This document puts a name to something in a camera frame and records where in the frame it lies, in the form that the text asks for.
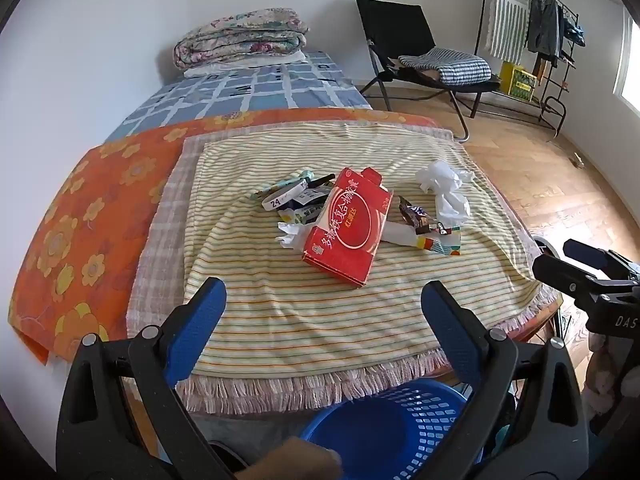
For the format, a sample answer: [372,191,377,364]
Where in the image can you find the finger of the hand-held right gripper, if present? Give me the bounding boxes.
[562,239,640,281]
[532,255,640,306]

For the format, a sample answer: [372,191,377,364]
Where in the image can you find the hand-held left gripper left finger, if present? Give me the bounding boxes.
[56,277,236,480]

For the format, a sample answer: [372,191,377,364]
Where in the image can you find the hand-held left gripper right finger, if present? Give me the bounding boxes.
[421,280,593,480]

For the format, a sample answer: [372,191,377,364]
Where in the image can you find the white colourful printed packet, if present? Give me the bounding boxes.
[382,222,463,257]

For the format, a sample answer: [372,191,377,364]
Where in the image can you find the blue plastic basket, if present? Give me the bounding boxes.
[300,377,486,480]

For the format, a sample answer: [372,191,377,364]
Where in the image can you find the dark chocolate wrapper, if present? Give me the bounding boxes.
[398,197,463,236]

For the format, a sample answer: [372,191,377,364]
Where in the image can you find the white paper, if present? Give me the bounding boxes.
[275,220,313,251]

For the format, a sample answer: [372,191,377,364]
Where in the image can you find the red cardboard box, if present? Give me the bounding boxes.
[301,166,395,288]

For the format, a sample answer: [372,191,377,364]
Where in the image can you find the white plastic bag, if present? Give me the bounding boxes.
[415,160,476,223]

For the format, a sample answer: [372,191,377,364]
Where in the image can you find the white paper band ring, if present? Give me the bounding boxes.
[262,180,306,211]

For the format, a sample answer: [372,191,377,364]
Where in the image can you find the blue white card packet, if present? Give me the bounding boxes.
[280,187,333,226]

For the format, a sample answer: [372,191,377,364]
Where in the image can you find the beige plaid cloth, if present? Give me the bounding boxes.
[125,120,451,331]

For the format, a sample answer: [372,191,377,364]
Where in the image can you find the yellow striped fringed blanket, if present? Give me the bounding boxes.
[177,122,546,416]

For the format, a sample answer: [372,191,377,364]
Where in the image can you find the orange floral blanket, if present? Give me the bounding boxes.
[7,107,441,366]

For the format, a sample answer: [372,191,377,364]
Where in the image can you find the tan blurred object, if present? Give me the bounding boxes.
[235,437,343,480]

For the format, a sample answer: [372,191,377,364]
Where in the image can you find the black clothes rack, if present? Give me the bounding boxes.
[472,0,581,138]

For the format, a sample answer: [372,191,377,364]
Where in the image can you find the yellow crate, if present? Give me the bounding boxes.
[500,60,541,101]

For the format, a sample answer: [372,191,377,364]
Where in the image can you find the window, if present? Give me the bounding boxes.
[612,10,640,111]

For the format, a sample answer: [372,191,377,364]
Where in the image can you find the blue hanging garment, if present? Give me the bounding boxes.
[562,15,586,48]

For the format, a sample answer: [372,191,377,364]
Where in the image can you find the folded checked cloth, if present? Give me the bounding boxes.
[397,47,493,86]

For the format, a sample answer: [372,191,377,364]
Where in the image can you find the dark hanging jacket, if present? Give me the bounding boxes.
[526,0,563,68]

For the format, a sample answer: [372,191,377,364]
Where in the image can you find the blue checked bed sheet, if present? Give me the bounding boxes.
[102,50,373,146]

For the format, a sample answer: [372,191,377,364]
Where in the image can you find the striped hanging towel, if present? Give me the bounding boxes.
[484,0,533,63]

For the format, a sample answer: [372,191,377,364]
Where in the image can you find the folded floral quilt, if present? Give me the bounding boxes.
[173,8,309,70]

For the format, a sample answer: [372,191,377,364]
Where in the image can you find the black folding chair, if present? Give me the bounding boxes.
[354,0,503,143]

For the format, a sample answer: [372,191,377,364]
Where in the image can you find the white ring light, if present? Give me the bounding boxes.
[531,234,556,261]

